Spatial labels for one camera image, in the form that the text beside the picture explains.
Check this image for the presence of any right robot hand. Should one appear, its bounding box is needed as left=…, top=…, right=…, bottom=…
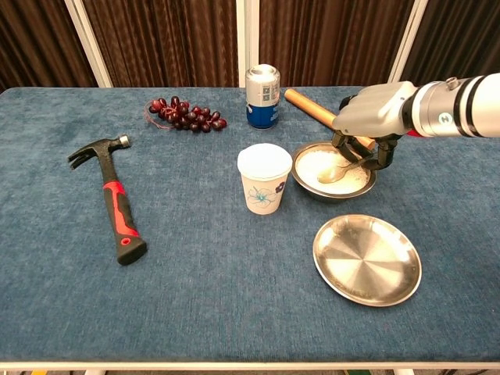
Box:
left=330, top=80, right=418, bottom=172

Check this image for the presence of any metal bowl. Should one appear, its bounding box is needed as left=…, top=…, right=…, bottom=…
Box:
left=291, top=141, right=378, bottom=203

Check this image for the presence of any white flowered paper cup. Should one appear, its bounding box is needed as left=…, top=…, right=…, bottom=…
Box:
left=236, top=142, right=295, bottom=216

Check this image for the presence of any metal plate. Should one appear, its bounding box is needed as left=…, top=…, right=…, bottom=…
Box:
left=312, top=213, right=423, bottom=308

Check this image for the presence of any wooden rod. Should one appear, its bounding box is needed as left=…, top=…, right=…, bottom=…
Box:
left=284, top=87, right=377, bottom=151

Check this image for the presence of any brown pleated screen panel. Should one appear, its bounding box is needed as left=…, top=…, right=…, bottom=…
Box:
left=401, top=0, right=500, bottom=85
left=82, top=0, right=240, bottom=89
left=0, top=0, right=98, bottom=93
left=259, top=0, right=411, bottom=89

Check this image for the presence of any silver blue drink can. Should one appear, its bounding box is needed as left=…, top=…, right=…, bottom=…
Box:
left=245, top=63, right=282, bottom=130

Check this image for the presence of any dark red grape bunch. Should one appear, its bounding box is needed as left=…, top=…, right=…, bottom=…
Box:
left=144, top=95, right=229, bottom=134

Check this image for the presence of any blue table mat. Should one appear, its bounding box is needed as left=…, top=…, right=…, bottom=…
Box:
left=0, top=86, right=500, bottom=365

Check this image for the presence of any red black claw hammer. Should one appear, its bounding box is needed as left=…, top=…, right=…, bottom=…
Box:
left=67, top=134, right=148, bottom=267

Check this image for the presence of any white screen frame post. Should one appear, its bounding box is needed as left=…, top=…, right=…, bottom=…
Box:
left=387, top=0, right=430, bottom=84
left=234, top=0, right=261, bottom=89
left=63, top=0, right=115, bottom=89

